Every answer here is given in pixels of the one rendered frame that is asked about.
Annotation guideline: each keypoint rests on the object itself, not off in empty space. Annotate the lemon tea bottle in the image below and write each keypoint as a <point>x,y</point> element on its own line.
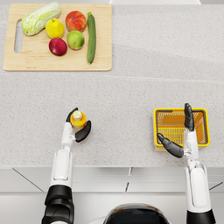
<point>78,120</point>

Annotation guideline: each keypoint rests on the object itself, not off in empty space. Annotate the yellow slatted basket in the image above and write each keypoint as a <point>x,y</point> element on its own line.
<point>176,128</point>

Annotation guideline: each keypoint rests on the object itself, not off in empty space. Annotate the yellow lemon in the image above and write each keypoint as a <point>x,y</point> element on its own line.
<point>54,28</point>

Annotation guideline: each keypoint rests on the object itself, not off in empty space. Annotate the wooden cutting board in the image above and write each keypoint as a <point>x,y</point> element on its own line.
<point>38,59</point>

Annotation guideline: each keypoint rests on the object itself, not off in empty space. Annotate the dark round robot body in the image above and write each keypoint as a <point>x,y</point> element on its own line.
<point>135,214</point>

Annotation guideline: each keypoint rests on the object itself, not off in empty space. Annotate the green apple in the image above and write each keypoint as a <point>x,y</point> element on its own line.
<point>75,39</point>

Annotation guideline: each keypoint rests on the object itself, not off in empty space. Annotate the green cucumber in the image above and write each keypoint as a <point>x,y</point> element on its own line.
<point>91,38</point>

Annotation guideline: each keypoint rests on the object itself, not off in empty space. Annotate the green napa cabbage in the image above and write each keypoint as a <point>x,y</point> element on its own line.
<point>39,18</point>

